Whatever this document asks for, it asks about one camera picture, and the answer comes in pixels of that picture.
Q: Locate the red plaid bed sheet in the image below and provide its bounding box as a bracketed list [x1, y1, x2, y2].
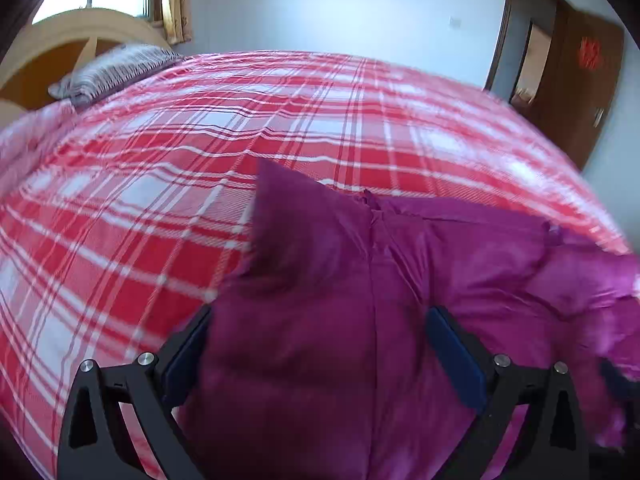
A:
[1, 51, 630, 479]

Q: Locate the dark wooden door frame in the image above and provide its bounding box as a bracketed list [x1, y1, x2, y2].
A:
[485, 0, 568, 102]

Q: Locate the brown wooden door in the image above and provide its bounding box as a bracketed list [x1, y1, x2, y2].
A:
[529, 6, 624, 169]

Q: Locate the red double happiness decal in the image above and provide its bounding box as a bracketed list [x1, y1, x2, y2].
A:
[578, 37, 603, 72]

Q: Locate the striped grey pillow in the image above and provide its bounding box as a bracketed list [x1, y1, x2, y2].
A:
[48, 44, 183, 110]

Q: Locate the magenta quilted down jacket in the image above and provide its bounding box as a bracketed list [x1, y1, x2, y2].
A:
[180, 160, 639, 479]

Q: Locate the pink floral folded quilt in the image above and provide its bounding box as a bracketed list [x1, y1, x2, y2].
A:
[1, 100, 78, 198]

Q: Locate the silver door handle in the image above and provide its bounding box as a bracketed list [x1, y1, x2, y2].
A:
[592, 107, 604, 128]

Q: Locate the white wall switch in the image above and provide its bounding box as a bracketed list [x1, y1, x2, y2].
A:
[449, 16, 461, 29]

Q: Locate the cream and brown headboard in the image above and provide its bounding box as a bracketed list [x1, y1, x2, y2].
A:
[1, 9, 169, 110]

